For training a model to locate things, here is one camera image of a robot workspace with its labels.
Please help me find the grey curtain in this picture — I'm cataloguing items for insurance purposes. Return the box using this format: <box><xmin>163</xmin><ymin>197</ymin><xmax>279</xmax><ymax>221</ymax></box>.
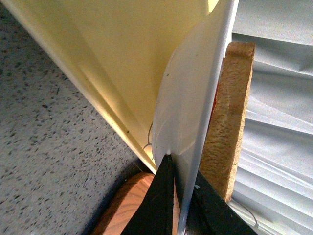
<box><xmin>231</xmin><ymin>0</ymin><xmax>313</xmax><ymax>235</ymax></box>

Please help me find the white round plate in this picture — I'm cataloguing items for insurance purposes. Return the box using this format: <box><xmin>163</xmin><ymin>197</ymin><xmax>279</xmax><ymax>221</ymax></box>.
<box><xmin>152</xmin><ymin>0</ymin><xmax>239</xmax><ymax>235</ymax></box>

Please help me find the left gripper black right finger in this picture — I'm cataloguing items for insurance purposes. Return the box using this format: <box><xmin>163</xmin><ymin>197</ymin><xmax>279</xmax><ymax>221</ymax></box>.
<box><xmin>186</xmin><ymin>173</ymin><xmax>256</xmax><ymax>235</ymax></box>

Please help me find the yellow bear tray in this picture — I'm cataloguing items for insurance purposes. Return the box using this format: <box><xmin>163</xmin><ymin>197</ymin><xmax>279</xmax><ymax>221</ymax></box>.
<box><xmin>2</xmin><ymin>0</ymin><xmax>217</xmax><ymax>172</ymax></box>

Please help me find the brown wooden tray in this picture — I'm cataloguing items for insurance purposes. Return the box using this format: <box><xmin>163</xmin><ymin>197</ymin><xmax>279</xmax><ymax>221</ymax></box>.
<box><xmin>90</xmin><ymin>172</ymin><xmax>182</xmax><ymax>235</ymax></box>

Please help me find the brown bread slice top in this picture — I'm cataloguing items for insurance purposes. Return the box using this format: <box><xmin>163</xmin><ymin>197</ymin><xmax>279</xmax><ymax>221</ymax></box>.
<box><xmin>200</xmin><ymin>42</ymin><xmax>256</xmax><ymax>203</ymax></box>

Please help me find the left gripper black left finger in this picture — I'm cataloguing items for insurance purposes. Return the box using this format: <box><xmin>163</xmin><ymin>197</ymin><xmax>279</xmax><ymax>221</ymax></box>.
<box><xmin>121</xmin><ymin>154</ymin><xmax>175</xmax><ymax>235</ymax></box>

